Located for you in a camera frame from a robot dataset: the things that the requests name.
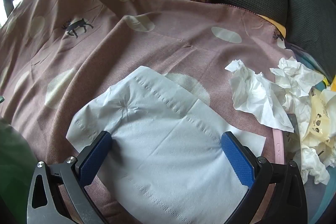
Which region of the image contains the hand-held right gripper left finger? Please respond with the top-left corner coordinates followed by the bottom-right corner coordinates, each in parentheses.
top-left (26, 130), bottom-right (113, 224)

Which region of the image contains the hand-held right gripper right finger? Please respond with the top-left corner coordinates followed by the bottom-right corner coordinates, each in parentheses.
top-left (221, 131), bottom-right (308, 224)

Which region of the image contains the pink cased phone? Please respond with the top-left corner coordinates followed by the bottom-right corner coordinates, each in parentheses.
top-left (273, 113), bottom-right (302, 170)

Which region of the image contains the flat white tissue sheet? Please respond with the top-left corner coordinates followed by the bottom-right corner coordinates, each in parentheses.
top-left (66, 66), bottom-right (266, 224)

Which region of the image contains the green plastic bowl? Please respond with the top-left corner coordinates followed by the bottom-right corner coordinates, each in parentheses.
top-left (0, 116), bottom-right (38, 224)

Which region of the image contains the cream tissue packet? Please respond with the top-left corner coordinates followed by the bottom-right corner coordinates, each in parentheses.
top-left (304, 87), bottom-right (336, 146)

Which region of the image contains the light blue plastic bag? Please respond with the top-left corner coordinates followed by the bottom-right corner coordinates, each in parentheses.
top-left (295, 48), bottom-right (336, 224)

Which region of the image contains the pink dotted deer print blanket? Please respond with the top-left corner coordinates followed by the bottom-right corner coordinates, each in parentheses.
top-left (0, 0), bottom-right (298, 224)

